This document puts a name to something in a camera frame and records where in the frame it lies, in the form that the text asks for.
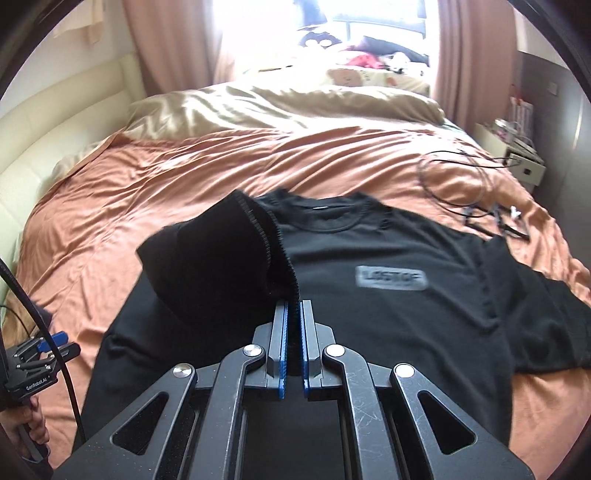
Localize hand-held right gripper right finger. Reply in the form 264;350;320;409
300;299;539;480

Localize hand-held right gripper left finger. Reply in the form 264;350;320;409
55;299;291;480

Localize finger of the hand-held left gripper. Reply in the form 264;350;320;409
46;342;82;367
37;332;69;354

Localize black knit sweater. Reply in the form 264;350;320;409
81;189;591;457

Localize person's left hand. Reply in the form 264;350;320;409
0;401;51;464

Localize orange blanket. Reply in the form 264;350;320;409
14;124;591;480

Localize cream padded headboard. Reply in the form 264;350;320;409
0;53;148;305

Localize beige duvet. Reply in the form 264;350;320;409
51;83;446;185

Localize bear print pillow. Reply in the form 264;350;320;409
240;65;432;97

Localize white nightstand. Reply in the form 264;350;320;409
473;120;548;185

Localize red cloth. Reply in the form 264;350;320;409
346;53;384;70

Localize black and white plush toy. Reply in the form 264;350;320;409
298;32;340;49

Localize dark cloth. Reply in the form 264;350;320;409
355;36;430;65

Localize pink curtain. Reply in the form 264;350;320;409
434;0;522;125
76;0;232;100

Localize dark grey wardrobe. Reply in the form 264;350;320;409
517;51;591;259

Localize thick black cable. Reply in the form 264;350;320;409
0;257;88;455

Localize tangled thin black cables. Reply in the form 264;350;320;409
416;148;532;241

